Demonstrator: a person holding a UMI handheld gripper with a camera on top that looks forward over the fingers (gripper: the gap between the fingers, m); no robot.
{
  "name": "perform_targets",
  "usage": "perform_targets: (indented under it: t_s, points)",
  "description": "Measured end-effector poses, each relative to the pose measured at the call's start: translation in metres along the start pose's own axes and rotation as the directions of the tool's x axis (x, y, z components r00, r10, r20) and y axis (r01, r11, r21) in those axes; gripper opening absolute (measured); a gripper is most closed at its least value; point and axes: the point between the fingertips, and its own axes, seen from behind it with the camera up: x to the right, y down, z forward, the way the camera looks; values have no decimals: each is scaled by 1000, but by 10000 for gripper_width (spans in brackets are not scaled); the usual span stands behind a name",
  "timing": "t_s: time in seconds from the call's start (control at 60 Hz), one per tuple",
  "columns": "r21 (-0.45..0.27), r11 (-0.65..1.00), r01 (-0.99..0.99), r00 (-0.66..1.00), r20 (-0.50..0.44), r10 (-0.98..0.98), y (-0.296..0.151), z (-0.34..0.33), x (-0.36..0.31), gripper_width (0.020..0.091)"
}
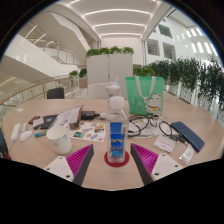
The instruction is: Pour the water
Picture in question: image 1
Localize white printed card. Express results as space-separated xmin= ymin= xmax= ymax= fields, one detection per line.
xmin=153 ymin=134 xmax=177 ymax=154

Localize red and black phone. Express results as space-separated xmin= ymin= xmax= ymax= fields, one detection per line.
xmin=28 ymin=115 xmax=40 ymax=125

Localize white computer mouse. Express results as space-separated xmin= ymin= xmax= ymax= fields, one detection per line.
xmin=19 ymin=130 xmax=34 ymax=143

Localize small white plastic packet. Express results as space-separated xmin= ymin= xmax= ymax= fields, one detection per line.
xmin=178 ymin=143 xmax=196 ymax=165

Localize white cabinet topped with plants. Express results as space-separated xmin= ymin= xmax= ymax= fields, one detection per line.
xmin=85 ymin=45 xmax=135 ymax=86

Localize flat round red coaster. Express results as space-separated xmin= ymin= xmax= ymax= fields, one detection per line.
xmin=103 ymin=150 xmax=131 ymax=168

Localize glass railing with wooden handrail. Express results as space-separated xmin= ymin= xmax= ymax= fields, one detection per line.
xmin=0 ymin=74 xmax=81 ymax=111

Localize white chair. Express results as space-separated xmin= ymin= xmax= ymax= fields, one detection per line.
xmin=85 ymin=82 xmax=109 ymax=100

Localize tangled black cables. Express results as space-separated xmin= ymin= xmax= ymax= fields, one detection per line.
xmin=127 ymin=113 xmax=183 ymax=139

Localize small white label card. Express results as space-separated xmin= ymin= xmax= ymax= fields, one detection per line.
xmin=32 ymin=117 xmax=45 ymax=128

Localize black rectangular box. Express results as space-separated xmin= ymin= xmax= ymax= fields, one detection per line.
xmin=80 ymin=110 xmax=101 ymax=121

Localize white power strip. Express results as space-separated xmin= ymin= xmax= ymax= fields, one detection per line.
xmin=10 ymin=122 xmax=22 ymax=143

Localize colourful sticker sheet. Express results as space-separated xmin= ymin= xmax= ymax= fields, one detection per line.
xmin=69 ymin=120 xmax=108 ymax=144

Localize brown planter with plant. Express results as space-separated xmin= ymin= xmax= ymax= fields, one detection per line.
xmin=78 ymin=68 xmax=89 ymax=89

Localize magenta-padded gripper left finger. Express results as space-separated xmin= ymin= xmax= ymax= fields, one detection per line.
xmin=43 ymin=143 xmax=95 ymax=187

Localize ceiling light strips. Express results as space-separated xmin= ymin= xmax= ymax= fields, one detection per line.
xmin=68 ymin=0 xmax=153 ymax=38

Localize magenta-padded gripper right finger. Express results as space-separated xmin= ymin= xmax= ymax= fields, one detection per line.
xmin=130 ymin=143 xmax=184 ymax=186

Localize green cat-print tote bag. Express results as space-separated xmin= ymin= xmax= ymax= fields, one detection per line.
xmin=125 ymin=75 xmax=166 ymax=117

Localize small teal box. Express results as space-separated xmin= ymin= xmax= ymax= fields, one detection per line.
xmin=34 ymin=129 xmax=48 ymax=139

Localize black tablet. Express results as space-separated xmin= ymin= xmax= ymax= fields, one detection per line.
xmin=32 ymin=114 xmax=60 ymax=131

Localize low planter with green plants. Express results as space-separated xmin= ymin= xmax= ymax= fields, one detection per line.
xmin=133 ymin=66 xmax=156 ymax=78

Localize white ceramic mug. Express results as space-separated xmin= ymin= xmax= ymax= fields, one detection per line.
xmin=45 ymin=123 xmax=73 ymax=155

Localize clear blue-label water bottle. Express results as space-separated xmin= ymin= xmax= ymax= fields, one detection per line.
xmin=105 ymin=95 xmax=130 ymax=164

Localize row of green hedge plants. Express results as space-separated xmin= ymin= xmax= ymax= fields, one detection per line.
xmin=146 ymin=54 xmax=224 ymax=118

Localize black office chair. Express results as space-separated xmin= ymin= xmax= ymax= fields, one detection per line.
xmin=46 ymin=87 xmax=66 ymax=100

